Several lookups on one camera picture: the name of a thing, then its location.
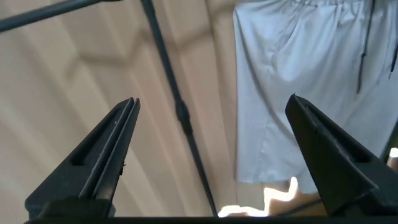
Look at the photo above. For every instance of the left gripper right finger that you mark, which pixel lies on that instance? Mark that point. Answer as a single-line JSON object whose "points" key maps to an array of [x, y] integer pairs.
{"points": [[342, 171]]}

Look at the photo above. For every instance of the black clothes rack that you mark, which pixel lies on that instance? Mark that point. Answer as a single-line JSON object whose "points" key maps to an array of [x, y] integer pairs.
{"points": [[182, 112]]}

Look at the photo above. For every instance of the pale grey shorts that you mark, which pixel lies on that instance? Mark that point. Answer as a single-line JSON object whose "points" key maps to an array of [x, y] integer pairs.
{"points": [[295, 62]]}

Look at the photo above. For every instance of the beige curtain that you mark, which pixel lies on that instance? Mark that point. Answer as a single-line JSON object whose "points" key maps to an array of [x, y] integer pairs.
{"points": [[77, 77]]}

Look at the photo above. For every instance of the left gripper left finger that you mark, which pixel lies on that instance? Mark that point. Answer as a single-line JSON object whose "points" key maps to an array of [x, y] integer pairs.
{"points": [[87, 174]]}

